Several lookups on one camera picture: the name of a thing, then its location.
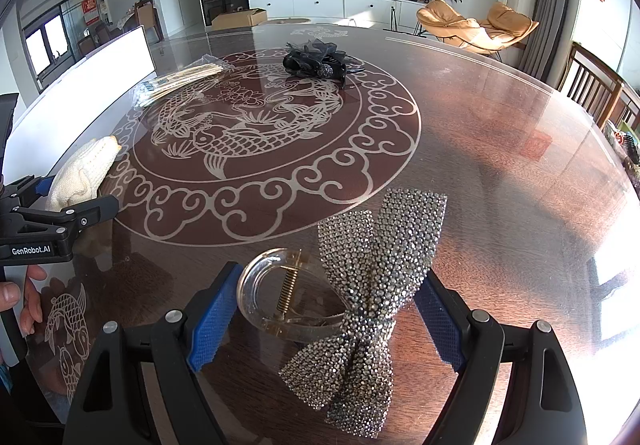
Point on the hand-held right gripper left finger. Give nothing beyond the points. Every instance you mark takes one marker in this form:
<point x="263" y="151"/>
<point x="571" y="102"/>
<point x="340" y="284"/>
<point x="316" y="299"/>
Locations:
<point x="212" y="320"/>

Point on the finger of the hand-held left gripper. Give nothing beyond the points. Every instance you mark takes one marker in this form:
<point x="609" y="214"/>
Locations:
<point x="95" y="212"/>
<point x="30" y="192"/>

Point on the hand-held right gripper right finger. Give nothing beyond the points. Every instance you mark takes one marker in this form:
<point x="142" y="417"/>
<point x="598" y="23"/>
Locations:
<point x="440" y="325"/>

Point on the cream knit glove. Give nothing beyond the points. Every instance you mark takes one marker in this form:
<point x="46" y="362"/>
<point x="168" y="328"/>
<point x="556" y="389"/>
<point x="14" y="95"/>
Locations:
<point x="80" y="175"/>

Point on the rhinestone bow hair clip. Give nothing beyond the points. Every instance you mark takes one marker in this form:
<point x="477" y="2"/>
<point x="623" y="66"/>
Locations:
<point x="370" y="275"/>

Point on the white board panel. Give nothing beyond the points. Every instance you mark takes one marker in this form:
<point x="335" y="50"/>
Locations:
<point x="115" y="55"/>

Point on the person's left hand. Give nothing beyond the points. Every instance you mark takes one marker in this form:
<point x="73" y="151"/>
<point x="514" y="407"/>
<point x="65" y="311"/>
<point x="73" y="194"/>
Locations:
<point x="32" y="305"/>

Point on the cotton swab packet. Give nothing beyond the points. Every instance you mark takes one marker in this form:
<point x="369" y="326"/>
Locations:
<point x="175" y="85"/>

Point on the red door poster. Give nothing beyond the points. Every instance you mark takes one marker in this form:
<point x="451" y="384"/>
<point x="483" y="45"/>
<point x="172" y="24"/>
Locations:
<point x="90" y="10"/>

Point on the wooden dining chair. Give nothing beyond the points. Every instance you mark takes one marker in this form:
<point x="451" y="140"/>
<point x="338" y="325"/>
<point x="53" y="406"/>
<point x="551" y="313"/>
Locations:
<point x="148" y="20"/>
<point x="585" y="75"/>

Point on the brown cardboard box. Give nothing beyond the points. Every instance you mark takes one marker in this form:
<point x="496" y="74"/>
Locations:
<point x="240" y="19"/>

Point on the black comb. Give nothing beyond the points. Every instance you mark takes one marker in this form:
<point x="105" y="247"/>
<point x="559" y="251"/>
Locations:
<point x="631" y="147"/>

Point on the black feather hair clip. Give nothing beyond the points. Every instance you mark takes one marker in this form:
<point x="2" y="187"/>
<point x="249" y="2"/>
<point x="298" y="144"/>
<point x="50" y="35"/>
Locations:
<point x="312" y="60"/>

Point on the orange lounge chair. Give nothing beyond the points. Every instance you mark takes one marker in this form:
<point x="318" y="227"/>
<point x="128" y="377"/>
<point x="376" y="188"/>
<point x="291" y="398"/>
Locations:
<point x="505" y="22"/>
<point x="442" y="17"/>

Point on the white television cabinet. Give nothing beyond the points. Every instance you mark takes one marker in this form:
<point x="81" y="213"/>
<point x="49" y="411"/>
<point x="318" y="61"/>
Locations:
<point x="325" y="7"/>

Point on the grey curtain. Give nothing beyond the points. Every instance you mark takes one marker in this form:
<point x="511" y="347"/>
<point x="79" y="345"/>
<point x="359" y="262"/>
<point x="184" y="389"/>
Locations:
<point x="555" y="0"/>

